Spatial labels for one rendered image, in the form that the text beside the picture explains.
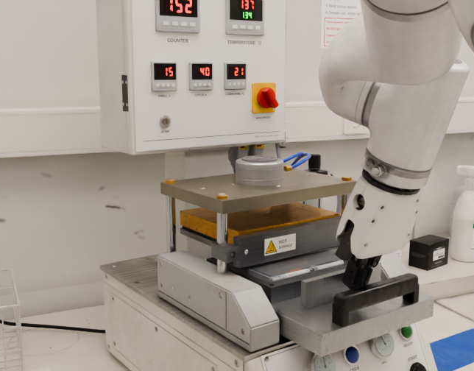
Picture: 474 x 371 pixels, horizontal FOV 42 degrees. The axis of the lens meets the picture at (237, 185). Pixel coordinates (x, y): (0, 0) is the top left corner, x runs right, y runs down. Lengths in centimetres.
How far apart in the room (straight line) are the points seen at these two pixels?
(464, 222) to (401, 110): 99
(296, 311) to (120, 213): 71
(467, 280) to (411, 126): 92
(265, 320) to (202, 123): 41
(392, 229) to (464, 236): 90
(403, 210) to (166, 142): 43
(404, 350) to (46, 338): 72
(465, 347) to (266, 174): 58
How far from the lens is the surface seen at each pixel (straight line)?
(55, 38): 140
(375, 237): 79
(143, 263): 118
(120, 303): 114
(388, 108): 74
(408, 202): 81
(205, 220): 96
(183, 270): 92
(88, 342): 131
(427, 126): 74
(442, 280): 156
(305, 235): 95
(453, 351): 131
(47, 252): 145
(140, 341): 109
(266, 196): 90
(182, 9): 106
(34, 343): 133
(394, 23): 53
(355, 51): 65
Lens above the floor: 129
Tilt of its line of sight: 11 degrees down
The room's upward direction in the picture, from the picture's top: straight up
